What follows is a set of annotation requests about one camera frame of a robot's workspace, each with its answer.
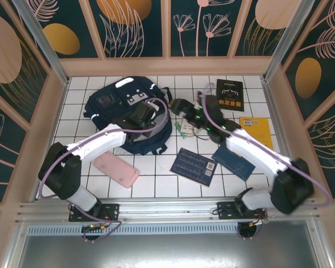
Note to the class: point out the aluminium corner post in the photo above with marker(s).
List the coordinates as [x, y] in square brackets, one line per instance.
[284, 42]
[44, 42]

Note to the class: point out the dark blue book QR codes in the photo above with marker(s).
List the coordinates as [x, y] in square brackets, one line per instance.
[192, 167]

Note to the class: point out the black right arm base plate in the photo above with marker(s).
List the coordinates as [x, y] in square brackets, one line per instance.
[226, 210]

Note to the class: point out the blue book yellow label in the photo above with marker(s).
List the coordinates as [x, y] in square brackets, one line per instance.
[234, 164]

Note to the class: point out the navy blue backpack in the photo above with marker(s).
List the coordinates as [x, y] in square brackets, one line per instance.
[111, 111]

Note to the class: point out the black book gold title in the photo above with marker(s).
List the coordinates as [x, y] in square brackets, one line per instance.
[231, 92]

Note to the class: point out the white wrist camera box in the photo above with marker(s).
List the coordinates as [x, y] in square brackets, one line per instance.
[197, 105]
[153, 106]

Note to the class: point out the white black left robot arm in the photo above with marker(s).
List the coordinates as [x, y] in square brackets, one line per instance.
[100, 139]

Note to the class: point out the slotted metal vent strip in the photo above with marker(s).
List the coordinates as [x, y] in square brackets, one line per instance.
[167, 229]

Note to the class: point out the small circuit board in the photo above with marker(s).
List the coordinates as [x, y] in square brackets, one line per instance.
[96, 227]
[259, 222]

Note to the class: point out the green notepad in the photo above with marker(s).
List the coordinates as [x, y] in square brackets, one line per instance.
[184, 135]

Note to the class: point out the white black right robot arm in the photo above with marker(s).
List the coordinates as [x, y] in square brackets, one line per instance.
[254, 148]

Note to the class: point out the pink pencil case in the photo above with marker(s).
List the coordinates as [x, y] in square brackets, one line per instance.
[117, 170]

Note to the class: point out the brushed metal bottom panel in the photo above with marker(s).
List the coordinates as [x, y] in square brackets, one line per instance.
[167, 251]

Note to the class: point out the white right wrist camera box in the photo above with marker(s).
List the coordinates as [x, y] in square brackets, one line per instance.
[197, 105]

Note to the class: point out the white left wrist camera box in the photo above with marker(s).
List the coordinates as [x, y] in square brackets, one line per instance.
[153, 106]

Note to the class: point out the aluminium side rail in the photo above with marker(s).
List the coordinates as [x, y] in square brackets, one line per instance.
[59, 111]
[275, 111]

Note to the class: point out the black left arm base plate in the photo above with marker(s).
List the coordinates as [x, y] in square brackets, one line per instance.
[111, 210]

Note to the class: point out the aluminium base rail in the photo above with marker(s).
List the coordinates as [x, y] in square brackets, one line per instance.
[167, 206]

